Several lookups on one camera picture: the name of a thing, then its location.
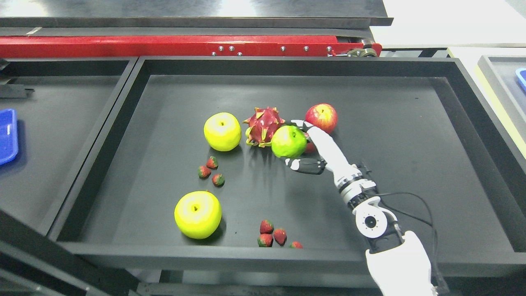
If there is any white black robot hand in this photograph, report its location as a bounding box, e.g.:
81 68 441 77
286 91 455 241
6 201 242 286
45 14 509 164
282 120 362 189

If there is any green apple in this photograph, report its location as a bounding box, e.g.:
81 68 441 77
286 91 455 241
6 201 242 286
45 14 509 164
271 125 307 159

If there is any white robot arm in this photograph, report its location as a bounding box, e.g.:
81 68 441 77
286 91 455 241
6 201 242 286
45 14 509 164
331 164 438 296

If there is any red apple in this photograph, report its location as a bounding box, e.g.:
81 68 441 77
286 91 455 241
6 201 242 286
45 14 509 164
305 103 339 134

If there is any yellow apple upper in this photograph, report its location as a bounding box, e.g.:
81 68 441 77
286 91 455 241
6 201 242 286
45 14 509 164
203 112 242 152

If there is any yellow apple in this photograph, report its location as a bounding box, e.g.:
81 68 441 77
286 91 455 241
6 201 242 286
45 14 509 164
203 112 242 152
173 191 222 240

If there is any black shelf tray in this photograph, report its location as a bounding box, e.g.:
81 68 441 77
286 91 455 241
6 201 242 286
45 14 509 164
51 57 525 277

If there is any yellow apple lower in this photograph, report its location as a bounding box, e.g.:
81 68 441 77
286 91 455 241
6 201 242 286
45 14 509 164
173 191 222 240

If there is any red dragon fruit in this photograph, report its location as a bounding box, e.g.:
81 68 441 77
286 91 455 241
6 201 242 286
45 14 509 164
242 107 285 148

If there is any strawberry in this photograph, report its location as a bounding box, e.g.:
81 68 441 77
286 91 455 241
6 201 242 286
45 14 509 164
198 165 212 179
273 228 288 247
205 156 219 170
212 173 225 187
259 219 275 234
257 234 274 247
289 240 304 249

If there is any blue plastic tray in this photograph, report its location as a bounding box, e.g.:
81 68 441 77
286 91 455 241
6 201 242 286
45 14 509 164
0 109 18 165

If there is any red metal beam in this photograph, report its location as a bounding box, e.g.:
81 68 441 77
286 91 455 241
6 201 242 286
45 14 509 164
0 35 383 58

